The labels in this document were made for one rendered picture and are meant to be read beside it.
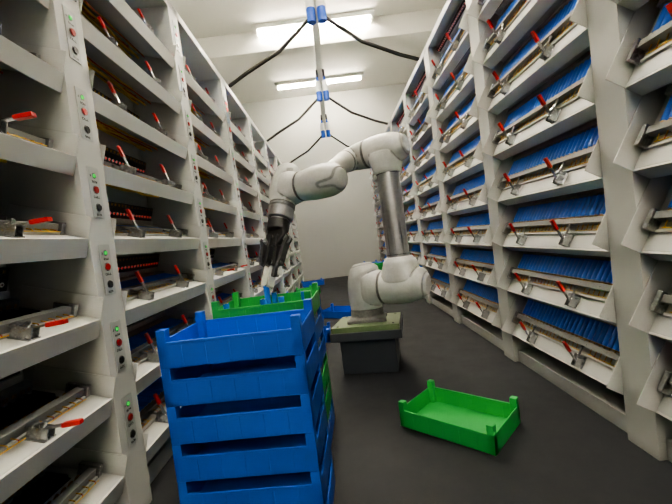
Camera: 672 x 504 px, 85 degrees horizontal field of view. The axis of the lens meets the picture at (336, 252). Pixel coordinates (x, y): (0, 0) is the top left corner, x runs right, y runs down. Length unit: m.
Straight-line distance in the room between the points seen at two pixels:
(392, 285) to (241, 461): 0.99
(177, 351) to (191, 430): 0.17
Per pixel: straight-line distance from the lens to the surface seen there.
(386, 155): 1.64
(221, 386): 0.83
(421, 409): 1.40
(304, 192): 1.22
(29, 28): 1.19
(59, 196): 1.06
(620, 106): 1.14
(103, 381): 1.06
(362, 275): 1.69
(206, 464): 0.91
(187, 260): 1.67
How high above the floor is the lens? 0.62
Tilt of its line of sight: 2 degrees down
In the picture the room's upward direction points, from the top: 7 degrees counter-clockwise
